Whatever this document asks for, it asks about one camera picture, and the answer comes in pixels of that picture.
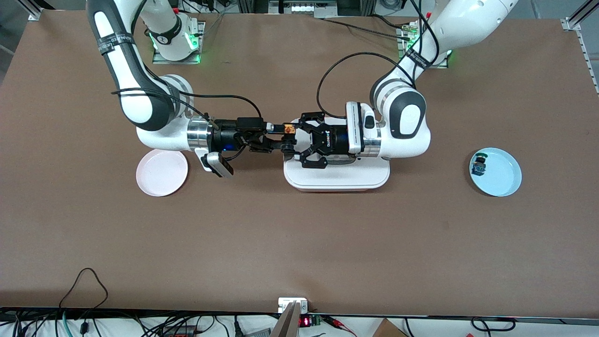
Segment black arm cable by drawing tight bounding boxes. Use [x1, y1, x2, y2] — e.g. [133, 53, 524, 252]
[316, 0, 441, 120]
[111, 88, 263, 123]

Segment aluminium frame rail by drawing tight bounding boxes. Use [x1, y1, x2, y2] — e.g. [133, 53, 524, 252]
[561, 0, 599, 96]

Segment grey metal bar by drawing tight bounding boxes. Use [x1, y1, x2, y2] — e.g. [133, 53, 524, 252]
[270, 301, 301, 337]

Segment silver lit device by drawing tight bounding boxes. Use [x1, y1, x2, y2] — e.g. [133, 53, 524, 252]
[269, 0, 338, 19]

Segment green push-button switch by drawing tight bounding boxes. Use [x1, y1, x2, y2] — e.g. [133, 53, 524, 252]
[471, 152, 488, 176]

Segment light blue round plate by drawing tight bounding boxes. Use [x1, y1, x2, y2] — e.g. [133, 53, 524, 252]
[469, 147, 522, 197]

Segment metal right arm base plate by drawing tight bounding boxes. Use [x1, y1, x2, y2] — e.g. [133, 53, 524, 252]
[152, 21, 206, 65]

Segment small white box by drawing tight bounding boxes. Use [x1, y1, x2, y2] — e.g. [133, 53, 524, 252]
[278, 298, 309, 314]

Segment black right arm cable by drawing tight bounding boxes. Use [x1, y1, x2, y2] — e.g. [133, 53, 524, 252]
[111, 88, 263, 123]

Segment red wires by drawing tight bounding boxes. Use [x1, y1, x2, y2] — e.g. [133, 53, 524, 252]
[327, 316, 358, 337]

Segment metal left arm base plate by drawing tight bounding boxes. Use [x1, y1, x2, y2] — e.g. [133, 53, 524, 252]
[398, 23, 449, 70]

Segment black flat cable loop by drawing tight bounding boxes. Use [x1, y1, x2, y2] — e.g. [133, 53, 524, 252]
[471, 317, 516, 332]

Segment pink round plate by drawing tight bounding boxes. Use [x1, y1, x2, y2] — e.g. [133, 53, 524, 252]
[136, 149, 189, 197]

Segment black cable on table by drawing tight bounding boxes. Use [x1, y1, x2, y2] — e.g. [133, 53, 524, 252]
[322, 14, 415, 40]

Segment black looped thin cable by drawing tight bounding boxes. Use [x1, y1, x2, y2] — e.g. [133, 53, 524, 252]
[59, 267, 109, 310]

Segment white lunch box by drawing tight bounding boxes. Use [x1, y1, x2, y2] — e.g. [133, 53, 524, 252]
[283, 117, 391, 192]

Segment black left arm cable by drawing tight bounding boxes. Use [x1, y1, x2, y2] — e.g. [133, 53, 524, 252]
[316, 0, 441, 120]

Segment brown cardboard box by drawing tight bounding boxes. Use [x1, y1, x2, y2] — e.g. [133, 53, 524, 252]
[372, 318, 409, 337]

